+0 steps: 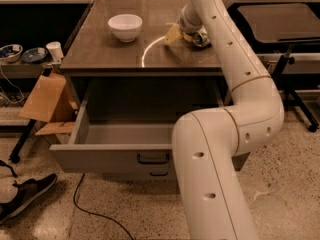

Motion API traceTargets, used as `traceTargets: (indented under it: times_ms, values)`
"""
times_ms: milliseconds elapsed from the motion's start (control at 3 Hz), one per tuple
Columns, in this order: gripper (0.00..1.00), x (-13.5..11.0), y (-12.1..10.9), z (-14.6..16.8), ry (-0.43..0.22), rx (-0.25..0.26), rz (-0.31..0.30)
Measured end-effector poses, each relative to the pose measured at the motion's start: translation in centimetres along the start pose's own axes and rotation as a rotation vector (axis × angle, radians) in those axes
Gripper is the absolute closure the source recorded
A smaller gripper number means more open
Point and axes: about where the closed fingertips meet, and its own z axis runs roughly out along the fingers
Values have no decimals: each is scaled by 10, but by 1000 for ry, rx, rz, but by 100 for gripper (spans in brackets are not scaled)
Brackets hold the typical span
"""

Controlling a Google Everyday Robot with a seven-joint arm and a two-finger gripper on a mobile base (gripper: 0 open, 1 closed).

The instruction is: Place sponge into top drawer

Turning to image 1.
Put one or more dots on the black lower drawer handle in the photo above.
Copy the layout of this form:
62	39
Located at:
158	174

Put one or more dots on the black drawer handle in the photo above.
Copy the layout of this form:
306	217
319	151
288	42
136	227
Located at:
158	174
153	160

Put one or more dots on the blue plate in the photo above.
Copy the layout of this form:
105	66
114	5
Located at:
35	55

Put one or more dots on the black sneaker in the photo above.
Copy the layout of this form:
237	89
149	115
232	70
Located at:
27	192

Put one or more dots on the crushed green white can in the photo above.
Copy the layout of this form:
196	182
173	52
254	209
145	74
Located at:
201	39

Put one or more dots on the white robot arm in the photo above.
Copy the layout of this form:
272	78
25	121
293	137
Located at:
205	141

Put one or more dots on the white paper cup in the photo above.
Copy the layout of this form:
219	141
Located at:
55	50

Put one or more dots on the green yellow sponge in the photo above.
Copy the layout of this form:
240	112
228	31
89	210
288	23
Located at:
189	38

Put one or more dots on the grey drawer cabinet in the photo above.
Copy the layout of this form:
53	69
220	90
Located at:
97	53

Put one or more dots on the white ceramic bowl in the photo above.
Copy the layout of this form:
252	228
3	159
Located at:
125	27

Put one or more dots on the black top drawer handle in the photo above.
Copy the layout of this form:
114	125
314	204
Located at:
153	160

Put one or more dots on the open grey top drawer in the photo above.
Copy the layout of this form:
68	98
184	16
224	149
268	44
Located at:
121	117

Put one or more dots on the brown cardboard box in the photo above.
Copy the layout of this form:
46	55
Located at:
51	102

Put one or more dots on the lower grey drawer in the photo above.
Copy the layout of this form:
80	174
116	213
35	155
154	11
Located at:
137	176

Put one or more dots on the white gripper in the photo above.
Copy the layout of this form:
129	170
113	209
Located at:
188	27

